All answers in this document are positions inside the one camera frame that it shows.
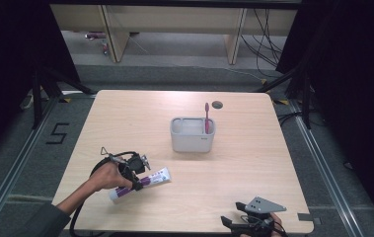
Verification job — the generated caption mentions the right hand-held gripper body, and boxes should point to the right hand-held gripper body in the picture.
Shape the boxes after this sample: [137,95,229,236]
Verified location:
[237,196,287,237]

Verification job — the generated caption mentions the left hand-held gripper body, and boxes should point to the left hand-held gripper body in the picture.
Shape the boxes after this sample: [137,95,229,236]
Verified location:
[100,146,152,181]

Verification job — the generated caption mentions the white purple toothpaste tube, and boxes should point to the white purple toothpaste tube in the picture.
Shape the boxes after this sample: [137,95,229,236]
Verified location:
[109,166,173,203]

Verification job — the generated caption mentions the grey plastic holder box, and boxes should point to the grey plastic holder box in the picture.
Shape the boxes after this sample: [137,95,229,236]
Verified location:
[169,117,216,153]

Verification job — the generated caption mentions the pink toothbrush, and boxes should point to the pink toothbrush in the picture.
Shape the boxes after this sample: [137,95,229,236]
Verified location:
[203,102,211,135]

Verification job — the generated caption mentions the person's right hand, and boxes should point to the person's right hand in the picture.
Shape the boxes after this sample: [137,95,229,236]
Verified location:
[268,212,285,237]

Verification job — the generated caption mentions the person's left hand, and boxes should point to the person's left hand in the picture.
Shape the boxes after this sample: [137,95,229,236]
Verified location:
[89,160,134,193]

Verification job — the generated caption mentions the black metal stand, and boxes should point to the black metal stand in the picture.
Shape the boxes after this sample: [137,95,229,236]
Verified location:
[255,64,313,130]
[31,66,98,130]

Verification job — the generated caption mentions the pink object on floor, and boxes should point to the pink object on floor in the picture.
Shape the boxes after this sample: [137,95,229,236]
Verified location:
[85,31,108,40]

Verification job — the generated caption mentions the light wooden desk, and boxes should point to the light wooden desk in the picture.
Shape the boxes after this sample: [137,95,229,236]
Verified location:
[50,3,299,65]

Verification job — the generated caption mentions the black curtain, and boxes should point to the black curtain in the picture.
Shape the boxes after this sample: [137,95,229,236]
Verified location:
[0,0,82,166]
[274,0,374,237]

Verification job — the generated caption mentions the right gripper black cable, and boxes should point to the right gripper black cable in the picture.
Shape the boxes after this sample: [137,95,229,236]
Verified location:
[272,220,289,237]

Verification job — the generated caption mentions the aluminium floor rail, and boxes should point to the aluminium floor rail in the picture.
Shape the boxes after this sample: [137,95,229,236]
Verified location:
[0,97,60,237]
[288,99,367,237]

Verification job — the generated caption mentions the hanging black cables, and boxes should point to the hanging black cables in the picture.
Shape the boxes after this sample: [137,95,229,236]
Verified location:
[240,9,288,79]

